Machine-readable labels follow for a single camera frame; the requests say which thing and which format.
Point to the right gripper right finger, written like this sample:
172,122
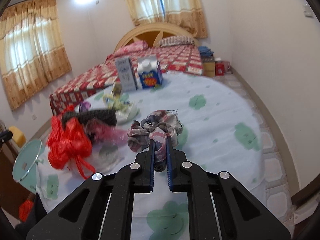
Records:
177,181

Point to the yellow cardboard box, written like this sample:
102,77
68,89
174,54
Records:
208,66

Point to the red box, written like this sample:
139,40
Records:
219,68

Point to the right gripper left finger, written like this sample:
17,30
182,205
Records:
145,175

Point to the red plastic mesh bag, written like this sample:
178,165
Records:
67,142

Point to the tall grey milk carton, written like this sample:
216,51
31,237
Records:
126,75

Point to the pink plastic wrapper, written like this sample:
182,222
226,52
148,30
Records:
99,132

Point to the beige curtain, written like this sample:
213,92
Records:
32,50
187,14

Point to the cream wooden headboard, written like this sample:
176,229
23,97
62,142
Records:
152,33

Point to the right beige curtain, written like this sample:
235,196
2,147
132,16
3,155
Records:
187,14

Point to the striped pillow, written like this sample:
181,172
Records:
176,41

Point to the mint green trash bin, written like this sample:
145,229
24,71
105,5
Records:
24,169

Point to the dark knitted sock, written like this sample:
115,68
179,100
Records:
108,116

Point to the blue white milk carton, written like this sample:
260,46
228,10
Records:
149,72

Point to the yellow green wrapper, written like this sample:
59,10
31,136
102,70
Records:
117,100

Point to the bed with red checkered cover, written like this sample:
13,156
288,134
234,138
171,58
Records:
181,58

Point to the light blue cloud tablecloth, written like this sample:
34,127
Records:
220,134

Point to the left beige curtain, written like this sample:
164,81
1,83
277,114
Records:
32,50

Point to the pink pillow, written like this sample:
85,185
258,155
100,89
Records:
132,48

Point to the stack of blue clothes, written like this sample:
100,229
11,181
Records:
205,51

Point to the plaid cloth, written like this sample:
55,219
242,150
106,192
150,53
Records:
157,127

